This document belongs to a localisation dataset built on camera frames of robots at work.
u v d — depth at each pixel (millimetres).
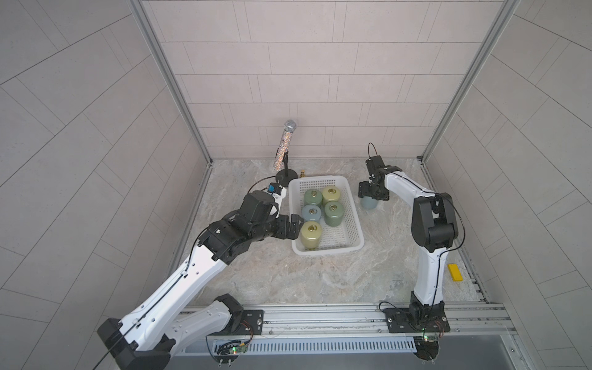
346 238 889
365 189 902
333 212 874
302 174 1084
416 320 643
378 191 846
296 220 590
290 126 885
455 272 807
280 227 587
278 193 594
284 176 1078
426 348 681
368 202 959
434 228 542
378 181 750
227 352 654
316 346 1051
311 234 826
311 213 867
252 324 708
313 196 916
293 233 590
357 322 725
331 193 933
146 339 357
